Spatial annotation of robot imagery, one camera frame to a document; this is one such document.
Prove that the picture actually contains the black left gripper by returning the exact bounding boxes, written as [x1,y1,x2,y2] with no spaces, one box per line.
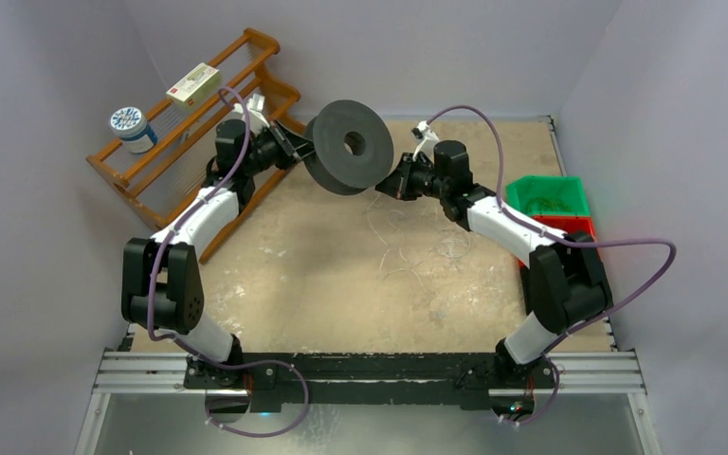
[243,118,320,176]

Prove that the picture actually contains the black perforated cable spool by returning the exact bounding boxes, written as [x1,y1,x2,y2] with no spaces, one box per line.
[304,100,394,195]

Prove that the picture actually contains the white thin cable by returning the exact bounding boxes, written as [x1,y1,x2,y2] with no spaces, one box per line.
[363,191,475,297]

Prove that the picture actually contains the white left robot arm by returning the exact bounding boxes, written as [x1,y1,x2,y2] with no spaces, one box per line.
[121,118,315,388]

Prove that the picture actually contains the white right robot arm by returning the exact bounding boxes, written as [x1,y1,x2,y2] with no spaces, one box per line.
[375,140,612,386]

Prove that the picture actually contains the green white cardboard box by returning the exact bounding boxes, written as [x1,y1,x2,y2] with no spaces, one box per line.
[166,63,222,112]

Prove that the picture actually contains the orange wooden rack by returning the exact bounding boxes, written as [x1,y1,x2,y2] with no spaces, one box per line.
[87,28,305,263]

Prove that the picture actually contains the green plastic bin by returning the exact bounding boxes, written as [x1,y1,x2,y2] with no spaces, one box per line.
[506,175,591,216]

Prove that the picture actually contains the blue white round jar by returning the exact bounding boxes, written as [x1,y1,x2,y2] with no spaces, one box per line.
[109,106,158,155]

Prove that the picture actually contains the red plastic bin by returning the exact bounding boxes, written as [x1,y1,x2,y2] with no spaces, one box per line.
[532,215,597,240]

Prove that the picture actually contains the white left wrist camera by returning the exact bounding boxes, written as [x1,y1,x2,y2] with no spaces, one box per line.
[226,93,270,135]

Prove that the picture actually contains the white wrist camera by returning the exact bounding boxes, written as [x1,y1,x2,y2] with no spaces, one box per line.
[411,120,440,161]
[226,93,270,135]

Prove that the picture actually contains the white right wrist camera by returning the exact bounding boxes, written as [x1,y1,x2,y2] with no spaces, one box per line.
[411,120,440,161]

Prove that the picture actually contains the green wire bundle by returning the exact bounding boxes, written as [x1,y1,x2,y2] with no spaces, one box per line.
[523,191,575,215]

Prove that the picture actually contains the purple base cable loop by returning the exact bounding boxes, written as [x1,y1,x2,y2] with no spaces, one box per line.
[203,362,311,440]

